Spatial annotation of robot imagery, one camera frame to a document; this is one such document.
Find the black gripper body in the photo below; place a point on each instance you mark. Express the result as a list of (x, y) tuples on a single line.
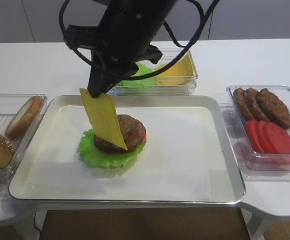
[(150, 18)]

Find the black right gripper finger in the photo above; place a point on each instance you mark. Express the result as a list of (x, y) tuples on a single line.
[(98, 80)]

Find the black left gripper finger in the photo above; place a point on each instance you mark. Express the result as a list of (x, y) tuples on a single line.
[(122, 71)]

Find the yellow cheese slice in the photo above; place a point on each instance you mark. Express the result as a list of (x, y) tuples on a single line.
[(101, 112)]

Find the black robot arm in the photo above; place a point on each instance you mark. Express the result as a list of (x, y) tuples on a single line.
[(122, 38)]

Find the stack of yellow cheese slices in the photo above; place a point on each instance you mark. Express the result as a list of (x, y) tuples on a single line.
[(182, 73)]

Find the clear box with lettuce cheese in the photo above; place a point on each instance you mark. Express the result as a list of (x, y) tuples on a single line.
[(149, 86)]

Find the green lettuce leaf on tray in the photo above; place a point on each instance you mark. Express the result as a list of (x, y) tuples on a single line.
[(98, 159)]

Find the brown patty on tray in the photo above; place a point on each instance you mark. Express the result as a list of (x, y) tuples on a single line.
[(127, 125)]

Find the bun bottom half standing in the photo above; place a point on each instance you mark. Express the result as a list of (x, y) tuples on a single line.
[(24, 117)]

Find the silver metal baking tray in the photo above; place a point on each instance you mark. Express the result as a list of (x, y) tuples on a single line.
[(226, 185)]

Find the clear box with buns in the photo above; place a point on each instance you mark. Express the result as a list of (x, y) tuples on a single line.
[(9, 105)]

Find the white parchment paper sheet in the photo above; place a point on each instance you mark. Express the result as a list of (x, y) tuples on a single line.
[(182, 143)]

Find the left brown patty in box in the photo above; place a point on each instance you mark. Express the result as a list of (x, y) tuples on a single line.
[(239, 100)]

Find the brown patty in box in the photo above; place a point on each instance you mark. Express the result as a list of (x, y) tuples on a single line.
[(274, 108), (251, 101), (239, 100)]

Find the middle brown patty in box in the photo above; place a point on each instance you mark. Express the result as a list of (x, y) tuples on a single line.
[(251, 101)]

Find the left red tomato slice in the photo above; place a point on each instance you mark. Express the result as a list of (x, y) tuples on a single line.
[(251, 127)]

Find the clear box with patties tomatoes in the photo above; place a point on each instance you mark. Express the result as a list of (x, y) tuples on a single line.
[(256, 160)]

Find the right brown patty in box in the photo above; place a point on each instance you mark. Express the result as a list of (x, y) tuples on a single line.
[(274, 108)]

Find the middle red tomato slice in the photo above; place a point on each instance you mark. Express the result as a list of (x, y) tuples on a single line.
[(262, 139)]

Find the right red tomato slice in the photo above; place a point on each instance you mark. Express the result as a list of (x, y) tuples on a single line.
[(277, 138)]

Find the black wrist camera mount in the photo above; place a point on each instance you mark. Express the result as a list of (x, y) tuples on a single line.
[(123, 45)]

